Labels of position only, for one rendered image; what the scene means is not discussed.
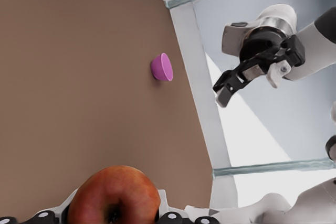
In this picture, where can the pale finger of the right gripper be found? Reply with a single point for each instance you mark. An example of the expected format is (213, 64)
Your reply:
(277, 74)

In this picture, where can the left gripper pale right finger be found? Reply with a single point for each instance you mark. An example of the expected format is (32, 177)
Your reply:
(163, 200)

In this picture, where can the left gripper pale left finger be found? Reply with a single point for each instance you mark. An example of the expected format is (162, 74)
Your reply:
(65, 209)

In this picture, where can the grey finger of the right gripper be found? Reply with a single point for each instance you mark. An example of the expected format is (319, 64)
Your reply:
(224, 98)

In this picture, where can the red apple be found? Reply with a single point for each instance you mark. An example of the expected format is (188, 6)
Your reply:
(113, 195)

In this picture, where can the pink bowl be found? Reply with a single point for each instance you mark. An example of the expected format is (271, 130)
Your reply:
(160, 68)

